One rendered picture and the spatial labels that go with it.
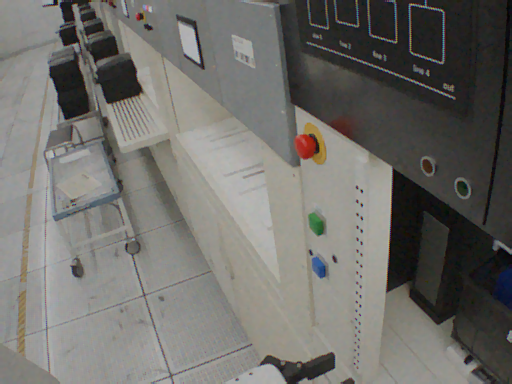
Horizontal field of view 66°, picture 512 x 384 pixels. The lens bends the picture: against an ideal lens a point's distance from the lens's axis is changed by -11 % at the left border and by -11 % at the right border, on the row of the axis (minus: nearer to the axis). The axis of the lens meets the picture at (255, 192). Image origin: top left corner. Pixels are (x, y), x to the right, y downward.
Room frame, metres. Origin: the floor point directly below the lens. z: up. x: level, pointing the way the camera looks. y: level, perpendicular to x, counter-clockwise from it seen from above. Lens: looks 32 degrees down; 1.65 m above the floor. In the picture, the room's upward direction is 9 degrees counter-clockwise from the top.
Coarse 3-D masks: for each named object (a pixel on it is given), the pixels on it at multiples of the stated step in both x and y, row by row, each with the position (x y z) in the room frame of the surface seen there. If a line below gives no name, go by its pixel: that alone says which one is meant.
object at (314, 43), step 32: (320, 0) 0.54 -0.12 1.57; (352, 0) 0.47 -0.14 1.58; (384, 0) 0.42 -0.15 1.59; (416, 0) 0.37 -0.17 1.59; (448, 0) 0.34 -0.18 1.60; (320, 32) 0.54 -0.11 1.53; (352, 32) 0.48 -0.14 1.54; (384, 32) 0.42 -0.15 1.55; (416, 32) 0.38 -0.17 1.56; (448, 32) 0.34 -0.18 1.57; (352, 64) 0.48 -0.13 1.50; (384, 64) 0.42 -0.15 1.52; (416, 64) 0.38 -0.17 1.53; (448, 64) 0.34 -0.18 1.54; (416, 96) 0.38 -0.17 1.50; (448, 96) 0.33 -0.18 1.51; (320, 160) 0.58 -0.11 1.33; (320, 256) 0.61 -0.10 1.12
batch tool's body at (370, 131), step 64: (320, 64) 0.55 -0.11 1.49; (320, 128) 0.58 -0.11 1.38; (384, 128) 0.43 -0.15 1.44; (448, 128) 0.33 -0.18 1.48; (320, 192) 0.59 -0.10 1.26; (384, 192) 0.48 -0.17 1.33; (448, 192) 0.33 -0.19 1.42; (384, 256) 0.48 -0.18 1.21; (448, 256) 0.59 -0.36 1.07; (320, 320) 0.63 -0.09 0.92; (384, 320) 0.63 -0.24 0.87; (448, 320) 0.59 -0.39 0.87
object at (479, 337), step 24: (480, 264) 0.50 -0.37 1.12; (504, 264) 0.53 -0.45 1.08; (480, 288) 0.45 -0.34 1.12; (456, 312) 0.49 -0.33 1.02; (480, 312) 0.43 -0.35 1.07; (504, 312) 0.39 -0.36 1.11; (456, 336) 0.48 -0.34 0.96; (480, 336) 0.42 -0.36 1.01; (504, 336) 0.38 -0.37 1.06; (480, 360) 0.41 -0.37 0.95; (504, 360) 0.36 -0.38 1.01
